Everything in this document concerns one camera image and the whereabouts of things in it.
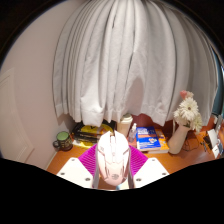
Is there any thin black cable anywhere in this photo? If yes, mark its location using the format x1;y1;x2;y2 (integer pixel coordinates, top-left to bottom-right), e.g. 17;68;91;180
184;131;209;153

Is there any clear spray bottle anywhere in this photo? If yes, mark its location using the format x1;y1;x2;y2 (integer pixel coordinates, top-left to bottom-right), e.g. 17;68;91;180
128;122;138;144

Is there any pink computer mouse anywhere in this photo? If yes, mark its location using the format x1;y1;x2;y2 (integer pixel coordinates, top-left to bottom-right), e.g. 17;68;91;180
95;130;131;187

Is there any orange book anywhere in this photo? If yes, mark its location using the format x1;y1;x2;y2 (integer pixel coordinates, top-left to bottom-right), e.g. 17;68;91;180
146;128;170;154

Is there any white daisy bouquet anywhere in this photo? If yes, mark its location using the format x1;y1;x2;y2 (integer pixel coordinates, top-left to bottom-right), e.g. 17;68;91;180
172;90;204;134

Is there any small white device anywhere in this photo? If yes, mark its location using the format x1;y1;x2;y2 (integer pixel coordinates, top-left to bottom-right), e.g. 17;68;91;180
207;128;224;158

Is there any dark mug with green inside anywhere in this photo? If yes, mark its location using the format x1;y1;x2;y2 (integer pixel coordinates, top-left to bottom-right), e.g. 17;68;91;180
52;130;74;152

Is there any cream tumbler with lid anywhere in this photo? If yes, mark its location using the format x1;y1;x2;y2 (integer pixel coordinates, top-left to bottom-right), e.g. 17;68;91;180
116;113;134;138

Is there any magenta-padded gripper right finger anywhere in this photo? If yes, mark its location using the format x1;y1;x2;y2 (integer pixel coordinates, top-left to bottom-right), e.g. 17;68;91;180
127;145;170;190

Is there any blue book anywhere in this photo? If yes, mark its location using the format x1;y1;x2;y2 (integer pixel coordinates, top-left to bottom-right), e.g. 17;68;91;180
135;126;162;151

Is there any white pleated curtain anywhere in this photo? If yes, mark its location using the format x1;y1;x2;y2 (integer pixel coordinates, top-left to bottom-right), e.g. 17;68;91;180
52;0;224;128

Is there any white ceramic vase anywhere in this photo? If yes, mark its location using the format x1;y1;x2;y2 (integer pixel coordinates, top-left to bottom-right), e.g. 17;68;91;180
167;123;191;155

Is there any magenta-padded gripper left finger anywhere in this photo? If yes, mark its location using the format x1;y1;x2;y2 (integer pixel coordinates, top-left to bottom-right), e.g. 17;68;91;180
56;143;100;190

